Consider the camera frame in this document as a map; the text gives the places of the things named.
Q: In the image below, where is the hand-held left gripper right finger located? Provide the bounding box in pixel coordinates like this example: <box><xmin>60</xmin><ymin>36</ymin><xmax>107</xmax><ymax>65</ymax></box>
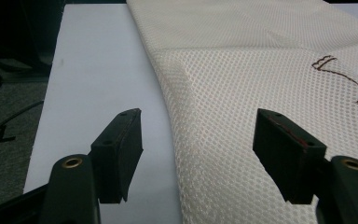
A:
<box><xmin>252</xmin><ymin>107</ymin><xmax>328</xmax><ymax>205</ymax></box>

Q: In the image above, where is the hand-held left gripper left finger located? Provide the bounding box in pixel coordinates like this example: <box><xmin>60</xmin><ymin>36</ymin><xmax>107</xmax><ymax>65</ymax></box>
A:
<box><xmin>89</xmin><ymin>107</ymin><xmax>145</xmax><ymax>204</ymax></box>

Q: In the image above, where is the cream mesh laundry bag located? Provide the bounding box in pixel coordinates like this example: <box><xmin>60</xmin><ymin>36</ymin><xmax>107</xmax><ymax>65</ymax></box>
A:
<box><xmin>126</xmin><ymin>0</ymin><xmax>358</xmax><ymax>224</ymax></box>

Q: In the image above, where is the white board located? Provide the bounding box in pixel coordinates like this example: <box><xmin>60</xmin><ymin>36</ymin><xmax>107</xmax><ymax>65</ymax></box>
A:
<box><xmin>22</xmin><ymin>2</ymin><xmax>358</xmax><ymax>224</ymax></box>

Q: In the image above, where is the black stand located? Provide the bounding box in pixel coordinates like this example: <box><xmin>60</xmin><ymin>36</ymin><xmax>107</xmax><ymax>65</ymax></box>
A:
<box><xmin>0</xmin><ymin>0</ymin><xmax>66</xmax><ymax>89</ymax></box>

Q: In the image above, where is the black floor cable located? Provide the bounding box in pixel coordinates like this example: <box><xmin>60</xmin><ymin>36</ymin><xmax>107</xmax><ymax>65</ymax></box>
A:
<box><xmin>0</xmin><ymin>100</ymin><xmax>45</xmax><ymax>143</ymax></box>

